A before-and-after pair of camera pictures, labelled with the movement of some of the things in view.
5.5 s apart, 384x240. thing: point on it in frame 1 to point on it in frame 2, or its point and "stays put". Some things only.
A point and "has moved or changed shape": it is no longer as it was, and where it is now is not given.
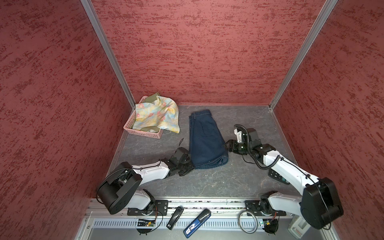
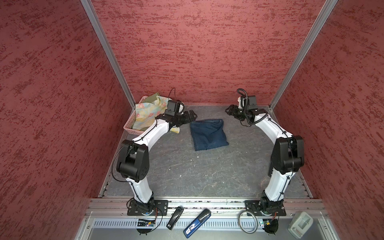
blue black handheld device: x=194 y=227 stays put
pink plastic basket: x=129 y=124 stays put
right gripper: x=232 y=146 to x=232 y=111
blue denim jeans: x=208 y=147 has moved or changed shape
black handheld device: x=175 y=218 stays put
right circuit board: x=270 y=225 stays put
